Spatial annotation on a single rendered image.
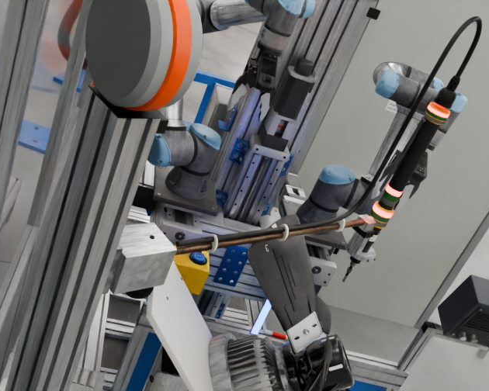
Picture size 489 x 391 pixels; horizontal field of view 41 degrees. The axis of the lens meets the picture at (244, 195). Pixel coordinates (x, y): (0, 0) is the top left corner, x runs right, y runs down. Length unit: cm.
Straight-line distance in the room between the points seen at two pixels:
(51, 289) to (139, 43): 39
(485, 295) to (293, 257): 82
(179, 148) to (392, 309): 230
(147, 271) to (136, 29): 39
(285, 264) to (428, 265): 254
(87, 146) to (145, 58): 17
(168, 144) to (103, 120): 126
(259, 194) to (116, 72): 166
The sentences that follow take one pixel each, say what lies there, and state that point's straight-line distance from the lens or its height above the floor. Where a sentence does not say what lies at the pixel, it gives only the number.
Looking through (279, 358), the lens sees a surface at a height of 119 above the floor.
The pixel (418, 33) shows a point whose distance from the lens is 324.
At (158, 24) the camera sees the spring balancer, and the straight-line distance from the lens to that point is 71.
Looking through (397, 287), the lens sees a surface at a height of 25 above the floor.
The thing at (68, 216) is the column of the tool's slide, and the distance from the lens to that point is 88.
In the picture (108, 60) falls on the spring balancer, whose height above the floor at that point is 185.
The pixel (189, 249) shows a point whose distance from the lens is 104.
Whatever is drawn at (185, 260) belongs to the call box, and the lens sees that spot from 185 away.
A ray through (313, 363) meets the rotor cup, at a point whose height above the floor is 122.
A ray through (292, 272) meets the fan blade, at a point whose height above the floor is 136.
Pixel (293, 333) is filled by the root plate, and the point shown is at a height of 125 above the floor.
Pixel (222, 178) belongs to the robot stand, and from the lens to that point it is 241.
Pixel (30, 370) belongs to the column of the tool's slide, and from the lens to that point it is 105.
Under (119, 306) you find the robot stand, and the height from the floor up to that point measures 21.
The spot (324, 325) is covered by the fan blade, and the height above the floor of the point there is 118.
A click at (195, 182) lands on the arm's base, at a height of 110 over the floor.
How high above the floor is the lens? 212
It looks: 27 degrees down
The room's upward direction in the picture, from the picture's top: 23 degrees clockwise
